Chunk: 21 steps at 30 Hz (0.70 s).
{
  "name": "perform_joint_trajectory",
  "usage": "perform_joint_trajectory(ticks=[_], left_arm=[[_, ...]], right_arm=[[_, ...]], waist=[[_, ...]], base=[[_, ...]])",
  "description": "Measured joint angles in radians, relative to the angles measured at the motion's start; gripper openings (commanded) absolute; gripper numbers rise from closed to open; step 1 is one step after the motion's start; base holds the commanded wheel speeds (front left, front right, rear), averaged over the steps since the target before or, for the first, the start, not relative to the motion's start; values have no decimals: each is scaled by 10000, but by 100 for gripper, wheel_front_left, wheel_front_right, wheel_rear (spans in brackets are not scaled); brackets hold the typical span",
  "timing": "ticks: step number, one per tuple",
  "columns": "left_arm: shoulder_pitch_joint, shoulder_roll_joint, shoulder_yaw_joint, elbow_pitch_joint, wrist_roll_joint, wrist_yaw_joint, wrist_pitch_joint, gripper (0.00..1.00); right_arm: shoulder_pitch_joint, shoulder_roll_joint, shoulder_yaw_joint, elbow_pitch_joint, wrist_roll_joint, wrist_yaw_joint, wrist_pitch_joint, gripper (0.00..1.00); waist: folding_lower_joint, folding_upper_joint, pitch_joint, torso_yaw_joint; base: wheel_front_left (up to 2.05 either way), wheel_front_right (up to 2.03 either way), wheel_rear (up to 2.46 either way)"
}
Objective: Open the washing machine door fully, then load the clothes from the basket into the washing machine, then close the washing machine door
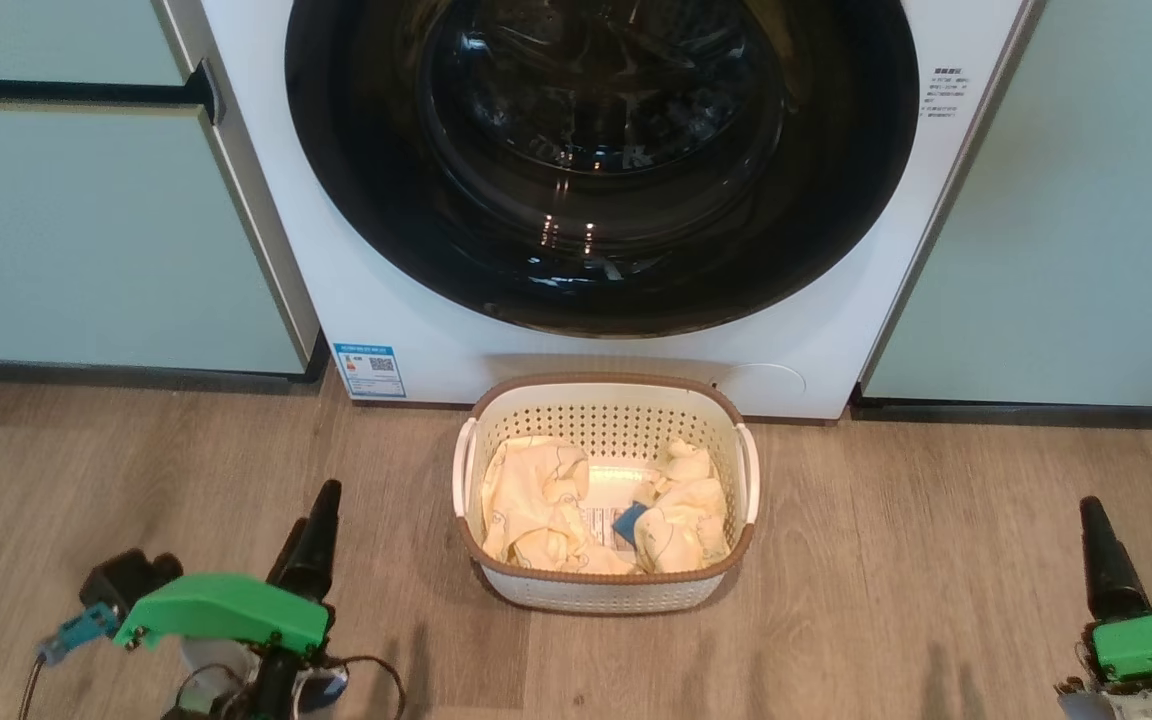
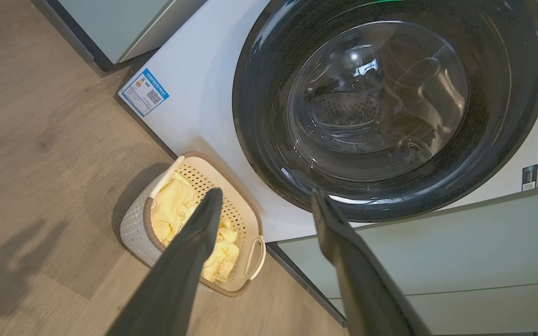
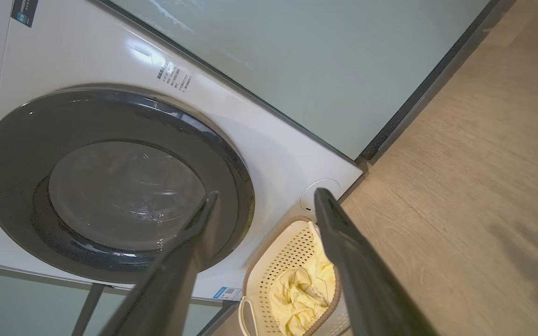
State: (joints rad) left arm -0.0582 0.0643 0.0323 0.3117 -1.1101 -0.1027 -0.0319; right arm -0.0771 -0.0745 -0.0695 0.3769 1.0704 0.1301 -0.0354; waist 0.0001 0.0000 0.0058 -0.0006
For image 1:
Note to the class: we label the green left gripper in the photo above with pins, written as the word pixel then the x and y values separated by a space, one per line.
pixel 226 605

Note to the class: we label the yellow garment with blue tag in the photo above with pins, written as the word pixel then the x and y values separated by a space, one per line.
pixel 536 490

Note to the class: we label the pale yellow printed garment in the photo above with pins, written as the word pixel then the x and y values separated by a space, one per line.
pixel 688 520

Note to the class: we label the washing machine glass door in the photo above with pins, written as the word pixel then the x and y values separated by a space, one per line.
pixel 836 200

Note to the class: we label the white front-load washing machine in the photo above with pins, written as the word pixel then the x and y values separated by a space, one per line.
pixel 356 300

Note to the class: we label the dark cabinet plinth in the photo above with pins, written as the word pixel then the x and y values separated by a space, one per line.
pixel 1036 412
pixel 86 371

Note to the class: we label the blue energy label sticker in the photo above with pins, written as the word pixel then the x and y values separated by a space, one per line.
pixel 369 370

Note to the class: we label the white product label sticker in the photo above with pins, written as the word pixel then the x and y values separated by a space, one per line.
pixel 601 525

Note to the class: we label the cream perforated laundry basket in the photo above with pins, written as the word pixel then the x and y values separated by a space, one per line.
pixel 606 418

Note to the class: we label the pale green cabinet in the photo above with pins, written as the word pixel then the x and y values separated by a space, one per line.
pixel 1086 220
pixel 86 230

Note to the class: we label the round white filter cover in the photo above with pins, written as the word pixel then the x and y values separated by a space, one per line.
pixel 766 390

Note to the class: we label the black text instruction sticker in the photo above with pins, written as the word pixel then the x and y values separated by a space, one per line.
pixel 946 92

